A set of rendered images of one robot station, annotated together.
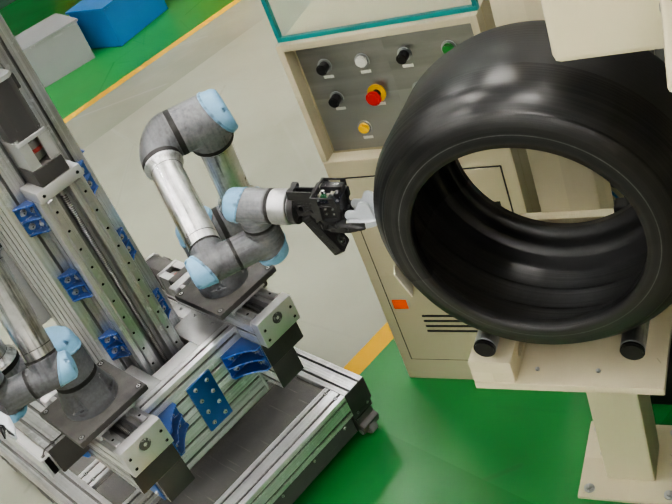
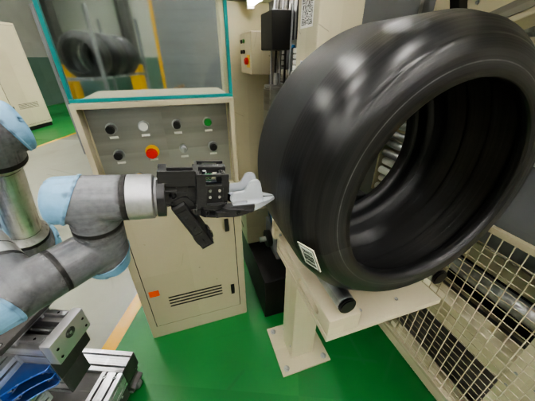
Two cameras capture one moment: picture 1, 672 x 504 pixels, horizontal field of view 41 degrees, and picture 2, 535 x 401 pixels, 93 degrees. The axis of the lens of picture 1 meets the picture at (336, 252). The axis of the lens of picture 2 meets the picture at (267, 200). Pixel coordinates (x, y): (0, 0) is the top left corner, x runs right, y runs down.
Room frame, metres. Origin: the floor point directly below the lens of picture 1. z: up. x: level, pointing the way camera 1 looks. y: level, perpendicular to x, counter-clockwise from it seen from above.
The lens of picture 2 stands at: (1.20, 0.23, 1.40)
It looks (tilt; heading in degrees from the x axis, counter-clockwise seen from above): 30 degrees down; 308
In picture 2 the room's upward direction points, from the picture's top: straight up
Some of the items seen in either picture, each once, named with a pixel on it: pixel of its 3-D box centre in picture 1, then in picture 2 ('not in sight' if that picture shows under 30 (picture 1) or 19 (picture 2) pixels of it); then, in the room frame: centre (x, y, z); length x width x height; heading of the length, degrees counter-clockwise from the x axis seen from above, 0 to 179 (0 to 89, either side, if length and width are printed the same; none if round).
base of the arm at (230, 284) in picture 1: (217, 267); not in sight; (2.16, 0.33, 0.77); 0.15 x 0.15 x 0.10
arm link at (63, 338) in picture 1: (57, 356); not in sight; (1.89, 0.75, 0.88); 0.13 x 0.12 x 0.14; 98
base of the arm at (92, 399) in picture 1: (82, 386); not in sight; (1.89, 0.74, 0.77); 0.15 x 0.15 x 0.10
